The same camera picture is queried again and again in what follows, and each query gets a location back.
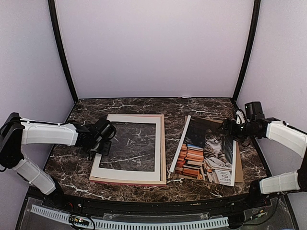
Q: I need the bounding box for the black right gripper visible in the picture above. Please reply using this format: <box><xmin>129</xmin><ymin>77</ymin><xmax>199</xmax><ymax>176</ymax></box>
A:
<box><xmin>216</xmin><ymin>119</ymin><xmax>258</xmax><ymax>143</ymax></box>

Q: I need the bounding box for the cat and books photo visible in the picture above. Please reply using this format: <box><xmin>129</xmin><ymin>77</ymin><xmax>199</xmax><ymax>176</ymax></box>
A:
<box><xmin>170</xmin><ymin>115</ymin><xmax>238</xmax><ymax>187</ymax></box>

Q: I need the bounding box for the white photo mat board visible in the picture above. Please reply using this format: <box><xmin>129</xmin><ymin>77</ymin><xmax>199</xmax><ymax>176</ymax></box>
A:
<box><xmin>90</xmin><ymin>114</ymin><xmax>162</xmax><ymax>182</ymax></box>

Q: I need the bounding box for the clear acrylic sheet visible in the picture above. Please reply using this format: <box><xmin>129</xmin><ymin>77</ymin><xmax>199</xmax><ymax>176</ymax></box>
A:
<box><xmin>99</xmin><ymin>122</ymin><xmax>156</xmax><ymax>172</ymax></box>

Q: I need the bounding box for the brown cardboard backing board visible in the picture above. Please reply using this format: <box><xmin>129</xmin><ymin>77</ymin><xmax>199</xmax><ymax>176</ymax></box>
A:
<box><xmin>189</xmin><ymin>117</ymin><xmax>244</xmax><ymax>186</ymax></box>

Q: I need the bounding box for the pink wooden picture frame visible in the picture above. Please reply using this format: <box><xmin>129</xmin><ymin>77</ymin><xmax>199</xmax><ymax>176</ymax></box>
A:
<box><xmin>88</xmin><ymin>114</ymin><xmax>167</xmax><ymax>186</ymax></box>

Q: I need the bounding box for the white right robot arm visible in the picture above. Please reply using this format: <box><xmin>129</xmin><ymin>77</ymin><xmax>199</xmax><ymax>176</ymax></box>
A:
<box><xmin>220</xmin><ymin>117</ymin><xmax>307</xmax><ymax>208</ymax></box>

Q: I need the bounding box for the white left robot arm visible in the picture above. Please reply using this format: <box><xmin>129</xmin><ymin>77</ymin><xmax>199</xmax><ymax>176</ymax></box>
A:
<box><xmin>0</xmin><ymin>113</ymin><xmax>117</xmax><ymax>209</ymax></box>

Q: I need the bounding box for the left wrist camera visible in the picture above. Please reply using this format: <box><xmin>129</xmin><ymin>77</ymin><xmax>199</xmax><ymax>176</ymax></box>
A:
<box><xmin>93</xmin><ymin>118</ymin><xmax>117</xmax><ymax>140</ymax></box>

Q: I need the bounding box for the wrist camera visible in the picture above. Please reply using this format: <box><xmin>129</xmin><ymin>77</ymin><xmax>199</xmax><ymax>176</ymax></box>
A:
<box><xmin>93</xmin><ymin>118</ymin><xmax>117</xmax><ymax>140</ymax></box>
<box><xmin>245</xmin><ymin>101</ymin><xmax>265</xmax><ymax>121</ymax></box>

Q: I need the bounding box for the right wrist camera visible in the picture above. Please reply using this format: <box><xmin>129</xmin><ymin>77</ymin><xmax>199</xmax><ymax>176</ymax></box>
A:
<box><xmin>245</xmin><ymin>101</ymin><xmax>265</xmax><ymax>121</ymax></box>

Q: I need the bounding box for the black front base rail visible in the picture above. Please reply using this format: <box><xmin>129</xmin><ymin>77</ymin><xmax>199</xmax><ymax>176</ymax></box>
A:
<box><xmin>24</xmin><ymin>185</ymin><xmax>288</xmax><ymax>223</ymax></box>

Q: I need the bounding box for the white slotted cable duct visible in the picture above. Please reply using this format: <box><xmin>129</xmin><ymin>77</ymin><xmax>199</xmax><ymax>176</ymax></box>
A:
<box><xmin>30</xmin><ymin>204</ymin><xmax>230</xmax><ymax>230</ymax></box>

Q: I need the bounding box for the right black corner post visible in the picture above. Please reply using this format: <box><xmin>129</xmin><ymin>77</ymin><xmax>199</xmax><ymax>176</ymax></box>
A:
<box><xmin>232</xmin><ymin>0</ymin><xmax>261</xmax><ymax>103</ymax></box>

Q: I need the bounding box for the black corner post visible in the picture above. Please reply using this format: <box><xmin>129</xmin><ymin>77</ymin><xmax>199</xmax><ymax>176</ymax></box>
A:
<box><xmin>232</xmin><ymin>0</ymin><xmax>261</xmax><ymax>103</ymax></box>
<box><xmin>47</xmin><ymin>0</ymin><xmax>79</xmax><ymax>103</ymax></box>

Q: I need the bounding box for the left black corner post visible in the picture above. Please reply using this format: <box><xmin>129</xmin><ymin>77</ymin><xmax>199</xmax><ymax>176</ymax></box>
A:
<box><xmin>47</xmin><ymin>0</ymin><xmax>79</xmax><ymax>103</ymax></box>

